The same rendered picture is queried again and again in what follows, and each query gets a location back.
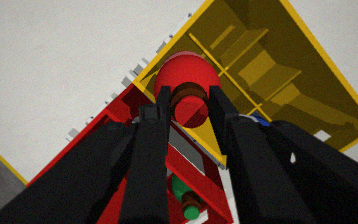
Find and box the yellow divided crate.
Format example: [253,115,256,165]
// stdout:
[132,0,358,148]

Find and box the green bottle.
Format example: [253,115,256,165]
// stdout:
[172,174,203,220]

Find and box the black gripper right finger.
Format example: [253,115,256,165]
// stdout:
[208,85,358,224]

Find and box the red crate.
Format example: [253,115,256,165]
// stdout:
[27,83,225,224]

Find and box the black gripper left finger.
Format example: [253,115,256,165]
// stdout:
[0,86,171,224]

